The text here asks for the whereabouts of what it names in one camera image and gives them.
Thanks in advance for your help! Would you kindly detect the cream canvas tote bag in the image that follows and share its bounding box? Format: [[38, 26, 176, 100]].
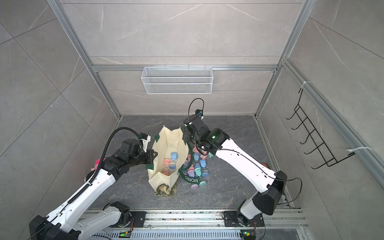
[[147, 126, 201, 197]]

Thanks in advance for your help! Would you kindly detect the pink hourglass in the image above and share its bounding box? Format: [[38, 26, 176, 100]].
[[162, 159, 171, 176]]

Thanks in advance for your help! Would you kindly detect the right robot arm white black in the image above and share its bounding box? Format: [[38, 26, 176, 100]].
[[183, 114, 288, 226]]

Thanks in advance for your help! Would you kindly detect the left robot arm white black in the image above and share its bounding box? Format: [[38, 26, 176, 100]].
[[29, 127, 158, 240]]

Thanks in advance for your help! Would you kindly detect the blue hourglass middle pile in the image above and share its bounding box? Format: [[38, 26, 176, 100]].
[[200, 159, 207, 168]]

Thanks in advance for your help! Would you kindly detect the teal hourglass middle pile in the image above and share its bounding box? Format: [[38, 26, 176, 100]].
[[194, 167, 202, 177]]

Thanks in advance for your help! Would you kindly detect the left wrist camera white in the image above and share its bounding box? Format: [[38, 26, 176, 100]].
[[139, 133, 151, 153]]

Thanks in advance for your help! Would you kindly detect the white wire mesh basket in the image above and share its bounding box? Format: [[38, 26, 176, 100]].
[[141, 67, 214, 95]]

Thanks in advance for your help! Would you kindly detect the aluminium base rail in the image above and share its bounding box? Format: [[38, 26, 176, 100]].
[[61, 209, 310, 240]]

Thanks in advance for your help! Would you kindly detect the black wire hook rack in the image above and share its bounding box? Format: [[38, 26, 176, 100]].
[[285, 89, 355, 170]]

